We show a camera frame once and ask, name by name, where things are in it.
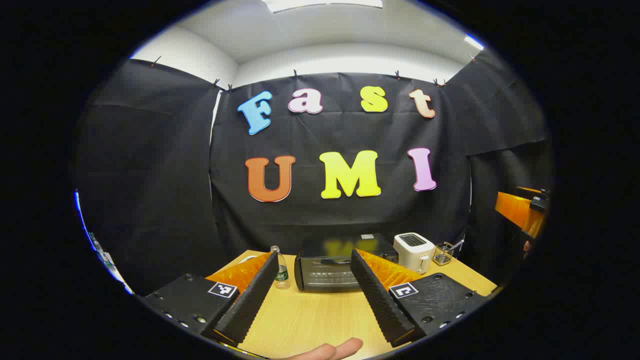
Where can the black electric oven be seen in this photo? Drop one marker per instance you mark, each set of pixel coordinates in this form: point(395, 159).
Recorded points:
point(325, 270)

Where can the clear plastic water bottle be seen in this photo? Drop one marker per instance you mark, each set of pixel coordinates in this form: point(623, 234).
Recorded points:
point(281, 272)

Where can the white printed clutter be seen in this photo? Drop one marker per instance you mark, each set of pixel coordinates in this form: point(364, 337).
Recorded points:
point(106, 260)

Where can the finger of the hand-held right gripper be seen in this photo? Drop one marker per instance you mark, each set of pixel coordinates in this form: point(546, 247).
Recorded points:
point(515, 205)

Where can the ceiling light panel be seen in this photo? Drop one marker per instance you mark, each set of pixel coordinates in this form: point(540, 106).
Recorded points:
point(474, 42)
point(325, 4)

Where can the white toaster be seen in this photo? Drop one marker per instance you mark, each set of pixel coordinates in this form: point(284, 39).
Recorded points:
point(412, 252)

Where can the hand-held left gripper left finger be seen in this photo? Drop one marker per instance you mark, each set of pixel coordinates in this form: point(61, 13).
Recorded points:
point(255, 295)

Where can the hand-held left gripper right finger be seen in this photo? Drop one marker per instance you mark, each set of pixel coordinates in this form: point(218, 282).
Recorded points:
point(380, 300)

